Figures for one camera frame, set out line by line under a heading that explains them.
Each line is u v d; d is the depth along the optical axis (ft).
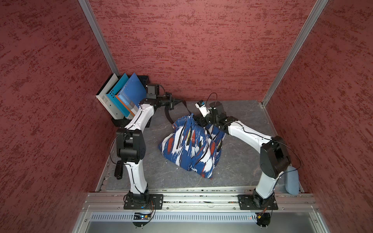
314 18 2.47
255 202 2.15
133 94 2.97
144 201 2.19
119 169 2.56
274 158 1.58
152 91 2.38
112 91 2.84
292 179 2.65
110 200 2.50
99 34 2.65
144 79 3.31
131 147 1.70
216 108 2.19
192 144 2.74
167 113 3.25
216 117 2.25
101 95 2.78
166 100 2.61
